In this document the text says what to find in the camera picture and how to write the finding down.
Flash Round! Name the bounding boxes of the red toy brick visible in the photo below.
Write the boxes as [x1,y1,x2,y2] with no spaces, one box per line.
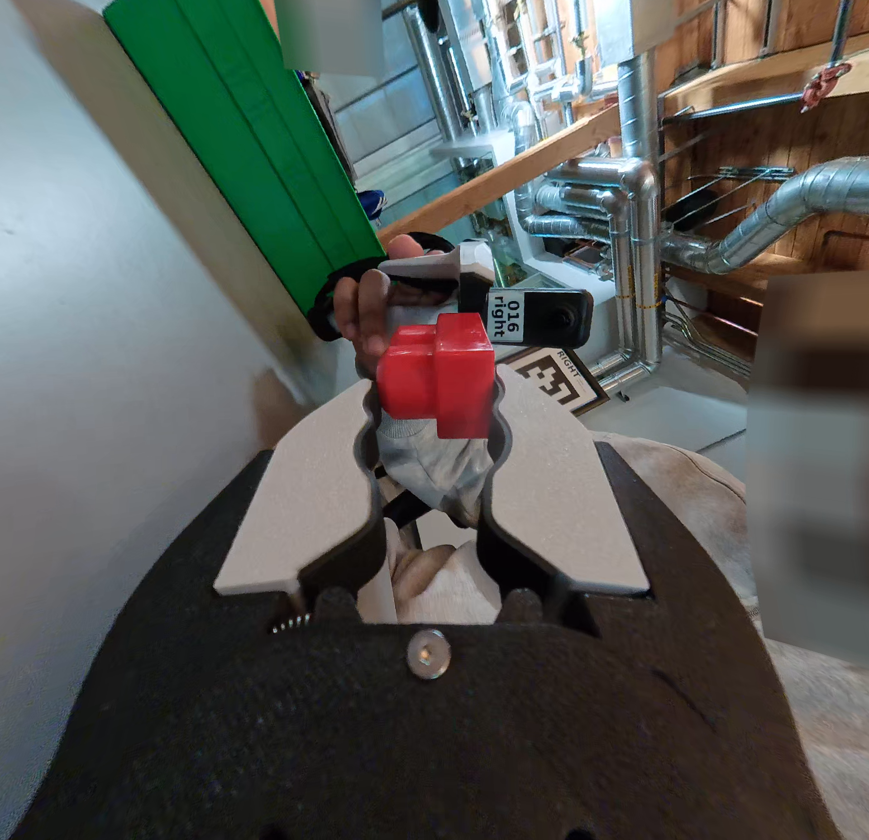
[377,312,498,440]

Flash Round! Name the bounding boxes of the person's grey sweatshirt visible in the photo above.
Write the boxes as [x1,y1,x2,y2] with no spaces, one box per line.
[356,431,869,840]

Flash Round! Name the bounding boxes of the red pipe valve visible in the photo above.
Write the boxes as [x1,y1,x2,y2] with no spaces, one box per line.
[800,61,854,113]

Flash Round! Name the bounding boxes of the person's right forearm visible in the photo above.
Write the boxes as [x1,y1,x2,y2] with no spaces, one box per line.
[375,412,494,527]

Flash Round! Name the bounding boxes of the green plastic bin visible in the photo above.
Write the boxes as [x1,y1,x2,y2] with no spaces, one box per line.
[103,0,389,316]

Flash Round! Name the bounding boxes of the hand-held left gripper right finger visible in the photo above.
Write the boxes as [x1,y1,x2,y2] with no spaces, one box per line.
[477,366,653,625]

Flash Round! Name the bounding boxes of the person's right hand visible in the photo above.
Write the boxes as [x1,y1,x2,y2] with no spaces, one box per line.
[333,233,437,360]

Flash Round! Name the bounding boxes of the silver elbow duct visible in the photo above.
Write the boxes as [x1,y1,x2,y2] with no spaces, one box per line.
[662,157,869,278]

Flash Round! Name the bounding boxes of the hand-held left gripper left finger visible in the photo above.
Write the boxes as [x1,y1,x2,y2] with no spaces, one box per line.
[213,378,388,617]

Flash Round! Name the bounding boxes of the silver insulated pipes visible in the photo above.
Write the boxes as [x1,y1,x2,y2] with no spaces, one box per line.
[514,155,665,396]

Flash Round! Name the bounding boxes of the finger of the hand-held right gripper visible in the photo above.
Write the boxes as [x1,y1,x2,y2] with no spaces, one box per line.
[377,238,498,285]

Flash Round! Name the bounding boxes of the wooden post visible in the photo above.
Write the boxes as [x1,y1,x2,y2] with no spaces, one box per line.
[375,105,623,245]

